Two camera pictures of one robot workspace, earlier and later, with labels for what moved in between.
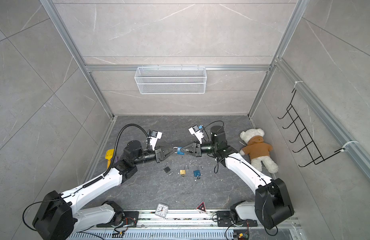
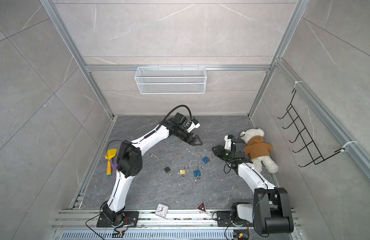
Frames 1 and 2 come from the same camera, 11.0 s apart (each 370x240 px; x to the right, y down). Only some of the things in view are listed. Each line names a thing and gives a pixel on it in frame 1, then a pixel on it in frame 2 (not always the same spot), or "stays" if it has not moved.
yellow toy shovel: x=108 y=156 stays
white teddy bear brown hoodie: x=257 y=150 stays
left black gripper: x=158 y=157 to x=190 y=139
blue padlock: x=178 y=151 to x=206 y=159
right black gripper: x=196 y=148 to x=219 y=150
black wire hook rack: x=310 y=149 stays
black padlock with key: x=167 y=169 stays
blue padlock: x=197 y=172 stays
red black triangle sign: x=202 y=207 stays
